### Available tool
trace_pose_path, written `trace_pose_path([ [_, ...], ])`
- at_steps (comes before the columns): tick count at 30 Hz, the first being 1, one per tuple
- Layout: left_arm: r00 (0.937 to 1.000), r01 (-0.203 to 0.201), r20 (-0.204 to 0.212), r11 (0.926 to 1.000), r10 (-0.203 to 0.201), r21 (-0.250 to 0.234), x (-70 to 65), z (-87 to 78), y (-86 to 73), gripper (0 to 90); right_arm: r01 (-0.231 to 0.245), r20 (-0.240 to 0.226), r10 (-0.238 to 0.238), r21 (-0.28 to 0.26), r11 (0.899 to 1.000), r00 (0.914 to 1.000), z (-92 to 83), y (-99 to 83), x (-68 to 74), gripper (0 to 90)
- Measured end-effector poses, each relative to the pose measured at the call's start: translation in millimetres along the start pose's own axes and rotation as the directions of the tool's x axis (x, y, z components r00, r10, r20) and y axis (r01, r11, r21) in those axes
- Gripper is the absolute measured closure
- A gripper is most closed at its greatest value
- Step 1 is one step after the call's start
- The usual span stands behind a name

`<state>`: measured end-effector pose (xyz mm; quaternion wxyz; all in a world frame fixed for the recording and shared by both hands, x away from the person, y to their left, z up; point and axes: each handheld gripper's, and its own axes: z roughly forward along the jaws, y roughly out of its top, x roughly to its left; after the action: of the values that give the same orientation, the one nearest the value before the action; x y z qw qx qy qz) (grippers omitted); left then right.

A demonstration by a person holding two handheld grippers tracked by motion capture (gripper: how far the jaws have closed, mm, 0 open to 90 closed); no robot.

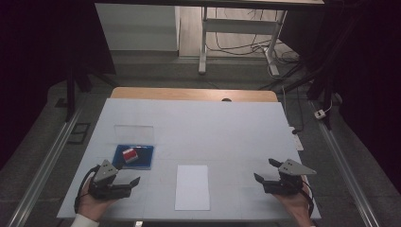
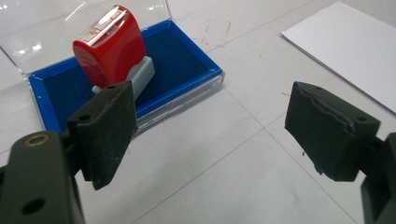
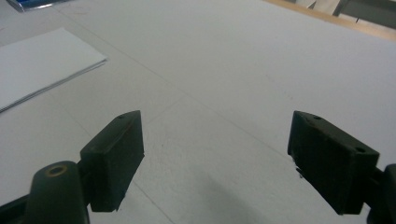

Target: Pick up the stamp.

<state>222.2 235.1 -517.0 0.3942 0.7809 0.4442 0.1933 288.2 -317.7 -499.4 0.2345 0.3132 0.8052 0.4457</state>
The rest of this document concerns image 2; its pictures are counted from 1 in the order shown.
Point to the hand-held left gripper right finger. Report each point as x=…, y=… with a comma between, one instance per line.
x=327, y=137

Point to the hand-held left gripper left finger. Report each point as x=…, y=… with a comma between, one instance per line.
x=104, y=137

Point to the red self-inking stamp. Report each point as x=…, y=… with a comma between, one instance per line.
x=112, y=53

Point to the white paper sheet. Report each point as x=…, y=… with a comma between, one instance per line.
x=351, y=46

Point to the blue ink pad clear lid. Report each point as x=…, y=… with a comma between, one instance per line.
x=177, y=62

